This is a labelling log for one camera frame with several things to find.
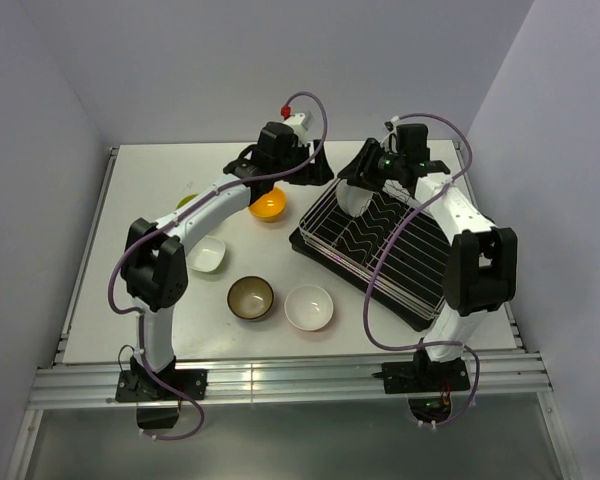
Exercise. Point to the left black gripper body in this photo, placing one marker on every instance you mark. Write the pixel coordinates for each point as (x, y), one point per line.
(297, 153)

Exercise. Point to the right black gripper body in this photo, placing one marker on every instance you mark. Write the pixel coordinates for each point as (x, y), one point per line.
(388, 167)

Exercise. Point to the white ribbed bowl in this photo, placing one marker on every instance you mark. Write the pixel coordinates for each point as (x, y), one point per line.
(352, 200)

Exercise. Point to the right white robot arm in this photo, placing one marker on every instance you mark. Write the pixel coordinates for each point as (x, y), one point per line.
(480, 272)

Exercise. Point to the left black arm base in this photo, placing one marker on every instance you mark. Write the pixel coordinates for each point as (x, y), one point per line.
(158, 408)

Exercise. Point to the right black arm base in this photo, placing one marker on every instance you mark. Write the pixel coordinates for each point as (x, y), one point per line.
(421, 375)

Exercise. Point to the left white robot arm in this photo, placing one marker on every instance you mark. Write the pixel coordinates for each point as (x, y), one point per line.
(153, 266)

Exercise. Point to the orange round bowl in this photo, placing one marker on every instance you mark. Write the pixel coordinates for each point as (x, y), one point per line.
(270, 207)

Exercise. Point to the black drip tray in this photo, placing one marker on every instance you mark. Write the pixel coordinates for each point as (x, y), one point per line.
(400, 265)

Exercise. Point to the green round bowl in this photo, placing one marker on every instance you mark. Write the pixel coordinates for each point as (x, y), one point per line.
(186, 200)

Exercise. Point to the white square bowl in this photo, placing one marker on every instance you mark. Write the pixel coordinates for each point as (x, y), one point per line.
(207, 255)

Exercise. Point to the white bowl orange outside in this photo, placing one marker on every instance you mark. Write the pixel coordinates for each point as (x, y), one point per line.
(309, 308)

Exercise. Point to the brown patterned bowl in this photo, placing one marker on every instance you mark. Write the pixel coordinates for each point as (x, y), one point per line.
(250, 298)

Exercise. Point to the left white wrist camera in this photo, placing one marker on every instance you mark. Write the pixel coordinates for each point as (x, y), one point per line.
(300, 123)

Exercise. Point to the aluminium frame rail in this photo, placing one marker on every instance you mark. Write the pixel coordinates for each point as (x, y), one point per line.
(280, 381)

